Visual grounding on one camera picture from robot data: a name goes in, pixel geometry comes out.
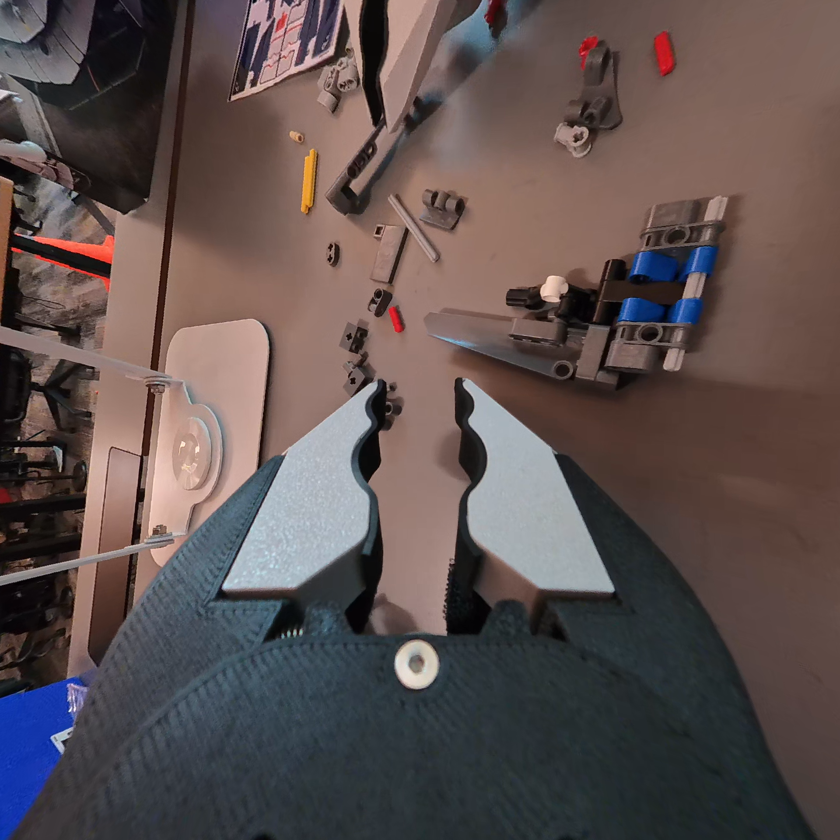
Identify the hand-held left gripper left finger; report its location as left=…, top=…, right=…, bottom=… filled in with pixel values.
left=222, top=379, right=388, bottom=635

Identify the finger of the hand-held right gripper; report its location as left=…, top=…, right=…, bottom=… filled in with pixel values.
left=344, top=0, right=386, bottom=127
left=354, top=0, right=455, bottom=133

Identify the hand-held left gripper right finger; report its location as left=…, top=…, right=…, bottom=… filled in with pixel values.
left=448, top=377, right=618, bottom=636

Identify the dark grey lego blade panel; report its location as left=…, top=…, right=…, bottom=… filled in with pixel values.
left=326, top=98, right=427, bottom=216

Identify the dark grey lego lever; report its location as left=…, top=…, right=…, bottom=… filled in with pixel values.
left=558, top=36, right=621, bottom=132

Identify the blue grey lego assembly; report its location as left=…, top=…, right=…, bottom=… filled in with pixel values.
left=423, top=195, right=729, bottom=395

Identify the grey double lego connector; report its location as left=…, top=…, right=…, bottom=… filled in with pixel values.
left=420, top=188, right=467, bottom=231

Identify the light grey lego axle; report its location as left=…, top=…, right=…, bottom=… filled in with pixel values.
left=387, top=193, right=441, bottom=263

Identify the light grey lego axle connector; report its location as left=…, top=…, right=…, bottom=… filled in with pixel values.
left=554, top=121, right=593, bottom=160

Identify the dark grey flat lego tile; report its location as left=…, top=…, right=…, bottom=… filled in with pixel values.
left=369, top=223, right=409, bottom=284

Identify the lego set box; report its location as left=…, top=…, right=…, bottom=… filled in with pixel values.
left=0, top=0, right=179, bottom=214

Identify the sticker sheet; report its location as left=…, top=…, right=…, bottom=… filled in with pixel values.
left=227, top=0, right=345, bottom=102

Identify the grey rectangular desk panel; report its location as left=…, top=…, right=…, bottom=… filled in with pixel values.
left=67, top=446, right=142, bottom=660

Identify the black metal shelving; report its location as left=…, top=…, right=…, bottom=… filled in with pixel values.
left=0, top=177, right=116, bottom=686

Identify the orange bar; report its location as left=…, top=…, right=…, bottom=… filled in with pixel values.
left=13, top=235, right=114, bottom=280

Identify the blue plastic bin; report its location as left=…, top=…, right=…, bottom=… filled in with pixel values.
left=0, top=679, right=89, bottom=840

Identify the pale stand bracket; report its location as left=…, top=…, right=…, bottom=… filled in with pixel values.
left=146, top=375, right=224, bottom=547

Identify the white rounded base plate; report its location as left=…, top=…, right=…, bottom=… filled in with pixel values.
left=150, top=319, right=270, bottom=567

